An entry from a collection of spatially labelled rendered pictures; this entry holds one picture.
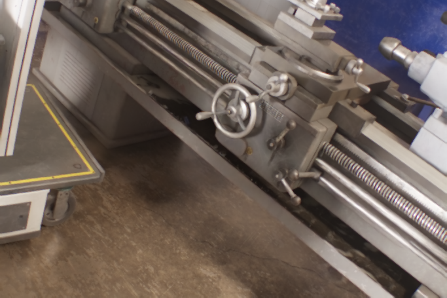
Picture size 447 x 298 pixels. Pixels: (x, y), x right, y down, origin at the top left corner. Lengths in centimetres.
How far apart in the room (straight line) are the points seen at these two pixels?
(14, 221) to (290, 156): 102
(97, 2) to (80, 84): 52
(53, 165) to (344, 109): 108
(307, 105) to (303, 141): 13
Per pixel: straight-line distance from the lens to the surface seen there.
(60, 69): 307
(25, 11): 173
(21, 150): 205
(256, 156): 202
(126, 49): 272
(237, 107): 196
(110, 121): 275
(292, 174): 179
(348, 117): 195
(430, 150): 197
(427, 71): 204
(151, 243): 230
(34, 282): 201
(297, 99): 188
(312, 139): 188
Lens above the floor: 151
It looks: 26 degrees down
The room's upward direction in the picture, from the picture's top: 23 degrees clockwise
